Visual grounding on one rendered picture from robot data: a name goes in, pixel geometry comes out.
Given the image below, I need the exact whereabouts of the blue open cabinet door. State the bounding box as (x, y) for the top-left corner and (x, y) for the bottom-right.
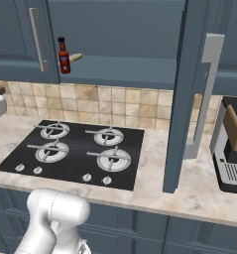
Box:
(162, 0), (236, 194)

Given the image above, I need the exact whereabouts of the red condiment bottle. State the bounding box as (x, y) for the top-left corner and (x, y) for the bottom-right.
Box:
(57, 36), (71, 75)

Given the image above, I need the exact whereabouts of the black gas hob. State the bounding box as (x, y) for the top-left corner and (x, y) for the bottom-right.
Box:
(0, 119), (146, 192)

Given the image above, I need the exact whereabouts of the yellow-green corn cob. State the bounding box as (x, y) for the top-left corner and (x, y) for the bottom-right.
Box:
(68, 52), (84, 64)

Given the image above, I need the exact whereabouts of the blue base cupboard door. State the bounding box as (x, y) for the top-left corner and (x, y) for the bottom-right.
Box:
(77, 201), (139, 254)
(0, 186), (34, 254)
(164, 215), (237, 254)

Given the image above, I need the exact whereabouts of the blue narrow base cupboard panel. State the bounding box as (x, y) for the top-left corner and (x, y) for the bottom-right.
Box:
(135, 208), (170, 254)

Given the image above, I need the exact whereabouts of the silver black coffee machine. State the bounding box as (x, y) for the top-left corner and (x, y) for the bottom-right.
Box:
(209, 95), (237, 195)

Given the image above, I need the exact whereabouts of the blue wall cabinet body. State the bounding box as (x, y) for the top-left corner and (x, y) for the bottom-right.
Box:
(48, 0), (187, 91)

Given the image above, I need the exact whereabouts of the grey angular door handle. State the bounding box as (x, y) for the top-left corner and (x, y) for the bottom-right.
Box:
(183, 33), (226, 161)

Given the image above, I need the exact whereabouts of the grey bar door handle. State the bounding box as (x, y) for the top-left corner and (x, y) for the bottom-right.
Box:
(28, 7), (50, 72)

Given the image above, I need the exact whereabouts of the blue wall cabinet door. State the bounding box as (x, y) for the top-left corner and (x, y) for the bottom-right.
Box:
(211, 0), (237, 97)

